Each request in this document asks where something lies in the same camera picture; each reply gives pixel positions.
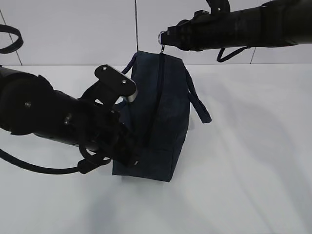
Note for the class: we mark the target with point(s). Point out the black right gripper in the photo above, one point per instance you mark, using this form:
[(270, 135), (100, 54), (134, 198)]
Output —
[(181, 35)]

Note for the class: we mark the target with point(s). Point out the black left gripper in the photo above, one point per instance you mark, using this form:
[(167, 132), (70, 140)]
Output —
[(102, 138)]

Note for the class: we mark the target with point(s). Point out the dark navy lunch bag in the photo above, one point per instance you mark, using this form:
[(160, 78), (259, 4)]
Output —
[(159, 116)]

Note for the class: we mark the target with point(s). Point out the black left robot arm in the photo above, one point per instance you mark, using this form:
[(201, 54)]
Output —
[(30, 105)]

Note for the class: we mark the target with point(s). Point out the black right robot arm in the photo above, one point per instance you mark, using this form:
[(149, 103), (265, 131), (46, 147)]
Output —
[(277, 23)]

